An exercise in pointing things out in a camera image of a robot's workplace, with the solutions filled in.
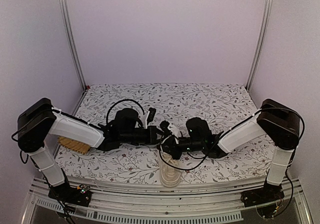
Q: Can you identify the aluminium front rail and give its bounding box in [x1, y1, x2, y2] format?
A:
[21, 176, 313, 224]

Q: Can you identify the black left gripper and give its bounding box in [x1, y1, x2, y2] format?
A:
[120, 125, 169, 146]

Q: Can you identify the yellow woven placemat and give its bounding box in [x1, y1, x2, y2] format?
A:
[57, 136, 91, 155]

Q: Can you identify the floral patterned table mat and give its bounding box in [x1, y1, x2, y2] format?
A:
[55, 83, 275, 185]

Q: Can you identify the left aluminium frame post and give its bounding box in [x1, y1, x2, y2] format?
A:
[59, 0, 87, 92]

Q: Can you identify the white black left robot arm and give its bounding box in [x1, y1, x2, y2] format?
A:
[11, 97, 163, 201]

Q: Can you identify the right aluminium frame post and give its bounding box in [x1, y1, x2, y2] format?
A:
[245, 0, 273, 92]

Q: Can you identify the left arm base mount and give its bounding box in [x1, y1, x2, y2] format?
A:
[48, 183, 92, 207]

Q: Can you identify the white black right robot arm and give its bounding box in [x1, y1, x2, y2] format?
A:
[158, 99, 305, 202]

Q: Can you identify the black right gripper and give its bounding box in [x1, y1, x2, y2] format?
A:
[156, 136, 204, 161]

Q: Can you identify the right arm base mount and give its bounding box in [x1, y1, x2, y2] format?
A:
[240, 181, 285, 207]

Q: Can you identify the cream lace platform sneaker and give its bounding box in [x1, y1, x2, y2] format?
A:
[158, 147, 181, 188]

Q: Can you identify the aluminium frame post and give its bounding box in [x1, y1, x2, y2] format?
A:
[245, 0, 273, 92]
[59, 0, 87, 92]

